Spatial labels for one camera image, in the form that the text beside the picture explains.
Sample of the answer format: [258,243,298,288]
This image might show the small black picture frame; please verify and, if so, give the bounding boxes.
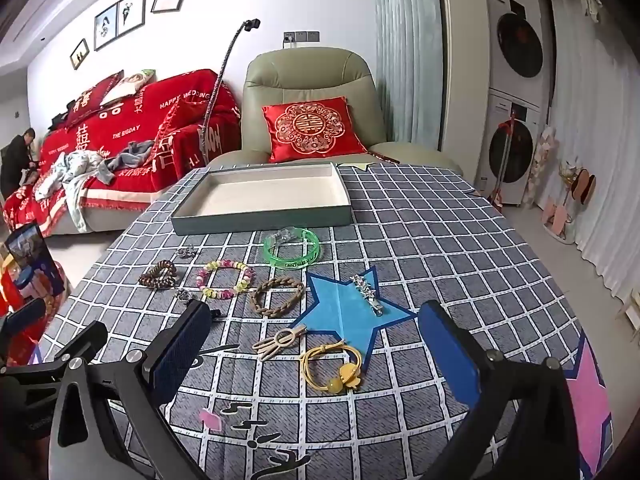
[70,38,90,70]

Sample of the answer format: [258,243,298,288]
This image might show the black framed photo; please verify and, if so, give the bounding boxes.
[94,2,120,51]
[116,0,147,38]

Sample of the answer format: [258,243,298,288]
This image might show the small wooden frame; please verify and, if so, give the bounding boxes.
[617,287,640,331]

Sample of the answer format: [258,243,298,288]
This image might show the red pillow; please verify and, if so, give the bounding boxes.
[65,71,125,126]

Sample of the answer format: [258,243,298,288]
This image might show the blue paper star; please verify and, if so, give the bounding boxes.
[291,265,418,371]

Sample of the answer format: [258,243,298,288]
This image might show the pink yellow beaded bracelet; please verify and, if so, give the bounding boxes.
[196,259,256,301]

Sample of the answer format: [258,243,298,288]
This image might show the green translucent bangle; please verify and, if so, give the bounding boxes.
[263,227,321,273]

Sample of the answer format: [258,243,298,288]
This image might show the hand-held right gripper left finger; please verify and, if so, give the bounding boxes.
[47,300,213,480]

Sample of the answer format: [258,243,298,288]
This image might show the pale flower decoration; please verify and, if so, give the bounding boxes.
[530,127,557,206]

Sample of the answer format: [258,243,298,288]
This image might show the light clothes pile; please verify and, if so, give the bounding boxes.
[35,150,106,233]

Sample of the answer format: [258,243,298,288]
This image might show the grey sofa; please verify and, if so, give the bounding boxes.
[50,200,168,237]

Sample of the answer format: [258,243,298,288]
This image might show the red embroidered cushion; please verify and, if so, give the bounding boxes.
[261,96,368,163]

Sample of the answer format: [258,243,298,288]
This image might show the pink paper star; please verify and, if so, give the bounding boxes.
[562,332,613,480]

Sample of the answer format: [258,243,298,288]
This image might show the grey checked tablecloth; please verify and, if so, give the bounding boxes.
[37,162,616,480]

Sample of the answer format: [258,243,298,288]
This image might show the white sheer curtain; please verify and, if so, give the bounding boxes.
[545,0,640,311]

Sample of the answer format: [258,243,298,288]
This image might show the beige hair clip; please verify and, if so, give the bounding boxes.
[252,325,308,362]

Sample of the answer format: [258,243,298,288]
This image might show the teal curtain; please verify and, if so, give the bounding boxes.
[372,0,446,153]

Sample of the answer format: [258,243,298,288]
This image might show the gold brown table ornament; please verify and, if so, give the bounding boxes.
[557,160,597,206]

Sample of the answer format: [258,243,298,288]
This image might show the gooseneck phone holder stand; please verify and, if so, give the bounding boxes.
[200,18,262,166]

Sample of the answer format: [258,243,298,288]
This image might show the yellow hair tie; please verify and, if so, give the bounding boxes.
[299,341,365,392]

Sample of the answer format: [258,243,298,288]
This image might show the white washing machine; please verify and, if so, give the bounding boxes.
[477,90,543,206]

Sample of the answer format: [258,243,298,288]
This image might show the grey garment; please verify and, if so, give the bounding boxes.
[102,141,156,183]

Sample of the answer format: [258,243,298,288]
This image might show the grey-green shallow tray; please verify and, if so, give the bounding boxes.
[170,161,354,237]

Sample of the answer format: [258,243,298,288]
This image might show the white tumble dryer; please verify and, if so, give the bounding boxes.
[487,0,548,106]

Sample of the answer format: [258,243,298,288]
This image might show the red mop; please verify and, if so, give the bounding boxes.
[489,110,518,208]

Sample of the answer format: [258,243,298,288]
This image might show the photo printed pillow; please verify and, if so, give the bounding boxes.
[100,69,157,106]

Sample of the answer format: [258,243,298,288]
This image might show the beige leather armchair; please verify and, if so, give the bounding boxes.
[202,47,463,176]

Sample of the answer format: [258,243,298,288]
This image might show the black smartphone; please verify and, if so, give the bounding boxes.
[2,222,48,271]

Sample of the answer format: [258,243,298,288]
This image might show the pink paddle decorations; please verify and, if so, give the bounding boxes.
[542,197,573,241]

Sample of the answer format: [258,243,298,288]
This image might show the brown wooden bead bracelet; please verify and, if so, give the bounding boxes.
[138,260,178,291]

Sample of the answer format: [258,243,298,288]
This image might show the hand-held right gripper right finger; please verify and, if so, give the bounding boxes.
[417,300,596,480]

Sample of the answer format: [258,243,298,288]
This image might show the silver star chain clip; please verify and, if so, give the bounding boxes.
[350,274,387,317]

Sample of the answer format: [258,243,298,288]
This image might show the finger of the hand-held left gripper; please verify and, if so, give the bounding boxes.
[0,299,47,356]
[0,324,110,378]

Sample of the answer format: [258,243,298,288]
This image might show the brown braided bracelet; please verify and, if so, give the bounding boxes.
[250,276,306,317]

